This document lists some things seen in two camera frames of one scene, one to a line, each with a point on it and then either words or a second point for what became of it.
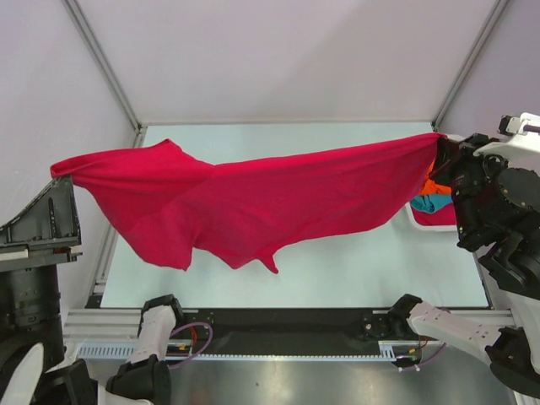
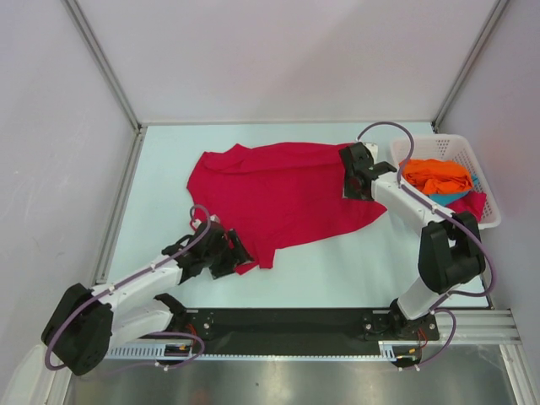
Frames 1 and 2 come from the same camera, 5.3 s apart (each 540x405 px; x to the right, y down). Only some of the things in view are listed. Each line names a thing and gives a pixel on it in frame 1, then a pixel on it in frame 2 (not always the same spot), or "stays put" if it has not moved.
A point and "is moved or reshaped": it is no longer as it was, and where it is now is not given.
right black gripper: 450,152 → 348,191
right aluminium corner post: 471,59 stays put
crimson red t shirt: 174,202 is moved or reshaped
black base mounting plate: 236,332 stays put
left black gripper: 48,225 → 240,256
